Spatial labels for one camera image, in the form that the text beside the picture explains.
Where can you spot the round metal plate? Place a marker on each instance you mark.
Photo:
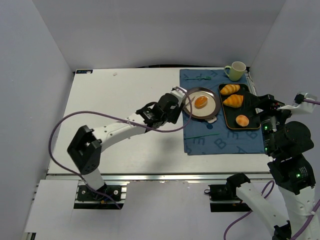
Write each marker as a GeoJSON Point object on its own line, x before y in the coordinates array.
{"type": "Point", "coordinates": [207, 113]}

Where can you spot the striped croissant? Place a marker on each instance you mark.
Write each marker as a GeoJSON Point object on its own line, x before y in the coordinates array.
{"type": "Point", "coordinates": [230, 89]}
{"type": "Point", "coordinates": [234, 101]}

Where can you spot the green plastic fork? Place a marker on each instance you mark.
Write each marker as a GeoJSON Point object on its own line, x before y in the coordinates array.
{"type": "Point", "coordinates": [207, 78]}

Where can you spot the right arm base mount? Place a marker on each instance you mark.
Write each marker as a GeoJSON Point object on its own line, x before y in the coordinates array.
{"type": "Point", "coordinates": [222, 200]}

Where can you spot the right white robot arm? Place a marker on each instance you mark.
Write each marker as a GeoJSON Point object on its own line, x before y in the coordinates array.
{"type": "Point", "coordinates": [285, 142]}

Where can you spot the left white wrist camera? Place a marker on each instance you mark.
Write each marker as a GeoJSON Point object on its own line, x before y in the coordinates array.
{"type": "Point", "coordinates": [179, 93]}

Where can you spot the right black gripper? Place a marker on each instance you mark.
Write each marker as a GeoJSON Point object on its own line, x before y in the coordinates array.
{"type": "Point", "coordinates": [261, 102]}

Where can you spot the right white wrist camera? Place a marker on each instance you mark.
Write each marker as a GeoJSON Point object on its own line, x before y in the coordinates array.
{"type": "Point", "coordinates": [304, 103]}

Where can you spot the small croissant bread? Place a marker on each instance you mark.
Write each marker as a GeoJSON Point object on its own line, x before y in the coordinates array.
{"type": "Point", "coordinates": [200, 102]}

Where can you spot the black rectangular tray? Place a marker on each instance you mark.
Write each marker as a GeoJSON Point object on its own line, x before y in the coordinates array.
{"type": "Point", "coordinates": [230, 113]}

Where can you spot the striped croissant top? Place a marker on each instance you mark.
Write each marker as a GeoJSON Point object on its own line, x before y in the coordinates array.
{"type": "Point", "coordinates": [230, 89]}

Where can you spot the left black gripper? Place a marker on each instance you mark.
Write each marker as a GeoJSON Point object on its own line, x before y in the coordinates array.
{"type": "Point", "coordinates": [176, 110]}

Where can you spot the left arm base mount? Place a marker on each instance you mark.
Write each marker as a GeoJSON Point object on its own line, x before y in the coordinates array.
{"type": "Point", "coordinates": [110, 197]}

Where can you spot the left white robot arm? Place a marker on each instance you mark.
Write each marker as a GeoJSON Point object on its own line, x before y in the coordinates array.
{"type": "Point", "coordinates": [88, 143]}

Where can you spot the blue table label sticker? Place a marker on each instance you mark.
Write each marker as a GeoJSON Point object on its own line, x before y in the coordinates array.
{"type": "Point", "coordinates": [84, 71]}

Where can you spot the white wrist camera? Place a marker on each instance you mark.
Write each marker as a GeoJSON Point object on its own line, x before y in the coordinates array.
{"type": "Point", "coordinates": [179, 93]}
{"type": "Point", "coordinates": [304, 103]}

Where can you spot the blue letter placemat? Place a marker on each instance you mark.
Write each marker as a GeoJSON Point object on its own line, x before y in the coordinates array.
{"type": "Point", "coordinates": [203, 138]}

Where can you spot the light green mug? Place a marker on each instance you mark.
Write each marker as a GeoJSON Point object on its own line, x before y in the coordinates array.
{"type": "Point", "coordinates": [235, 71]}

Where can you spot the round orange bun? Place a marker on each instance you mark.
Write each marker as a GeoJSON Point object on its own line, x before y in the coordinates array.
{"type": "Point", "coordinates": [242, 120]}

